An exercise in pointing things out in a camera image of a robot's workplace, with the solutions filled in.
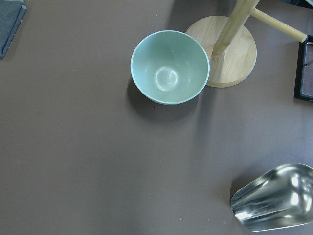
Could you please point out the black glass rack tray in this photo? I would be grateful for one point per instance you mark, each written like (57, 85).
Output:
(304, 72)

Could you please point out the mint green bowl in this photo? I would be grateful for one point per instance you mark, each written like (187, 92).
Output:
(169, 67)

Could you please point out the wooden cup stand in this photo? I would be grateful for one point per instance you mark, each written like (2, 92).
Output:
(229, 45)

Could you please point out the steel scoop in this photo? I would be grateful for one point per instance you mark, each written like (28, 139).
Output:
(280, 198)

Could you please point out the grey folded cloth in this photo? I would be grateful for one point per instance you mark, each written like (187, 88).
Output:
(11, 15)

